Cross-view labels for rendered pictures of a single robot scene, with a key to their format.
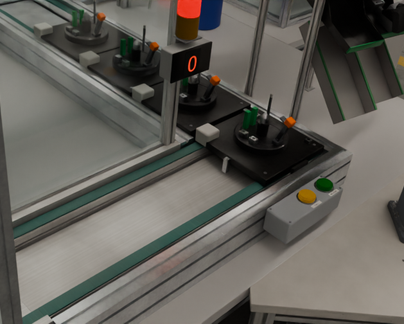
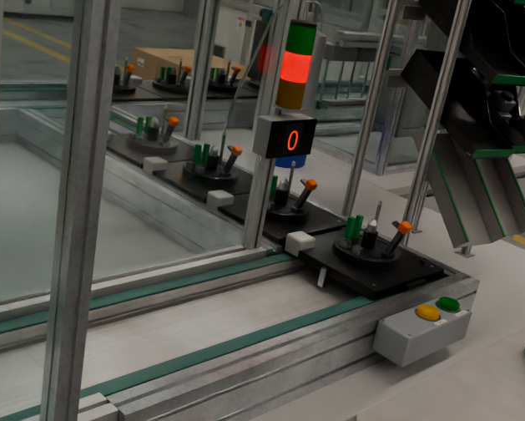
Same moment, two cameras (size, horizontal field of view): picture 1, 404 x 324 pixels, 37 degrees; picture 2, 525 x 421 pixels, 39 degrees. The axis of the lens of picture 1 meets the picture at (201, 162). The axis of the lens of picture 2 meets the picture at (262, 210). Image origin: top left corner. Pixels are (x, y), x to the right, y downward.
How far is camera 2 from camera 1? 31 cm
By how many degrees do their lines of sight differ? 16
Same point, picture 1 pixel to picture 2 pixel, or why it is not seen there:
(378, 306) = not seen: outside the picture
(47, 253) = (97, 342)
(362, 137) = (485, 281)
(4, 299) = (71, 301)
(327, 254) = (454, 390)
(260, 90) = not seen: hidden behind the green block
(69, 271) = (124, 362)
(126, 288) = (203, 377)
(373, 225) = (509, 367)
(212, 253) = (310, 362)
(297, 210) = (416, 325)
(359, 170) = (485, 311)
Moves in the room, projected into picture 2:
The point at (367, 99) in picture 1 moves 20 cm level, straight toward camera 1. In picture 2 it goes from (492, 225) to (485, 252)
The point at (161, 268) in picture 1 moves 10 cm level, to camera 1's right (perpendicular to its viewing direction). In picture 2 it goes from (248, 362) to (315, 375)
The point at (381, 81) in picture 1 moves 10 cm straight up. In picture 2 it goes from (507, 211) to (519, 173)
